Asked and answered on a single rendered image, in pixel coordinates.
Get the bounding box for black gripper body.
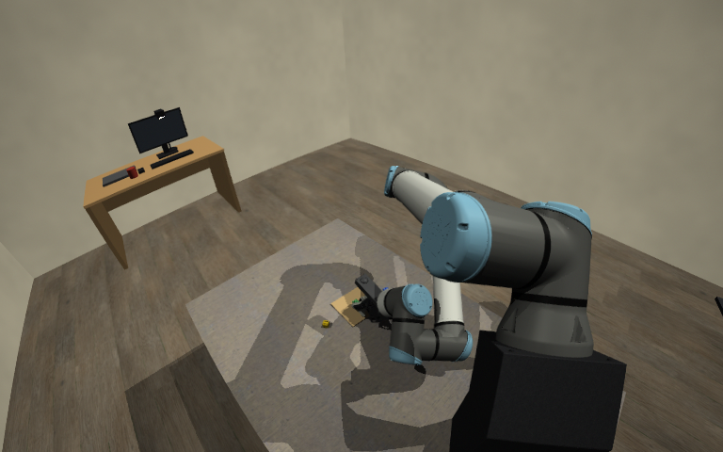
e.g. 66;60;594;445
361;298;392;323

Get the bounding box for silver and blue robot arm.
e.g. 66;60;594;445
355;166;594;365

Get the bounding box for tan flat mat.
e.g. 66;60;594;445
331;287;370;327

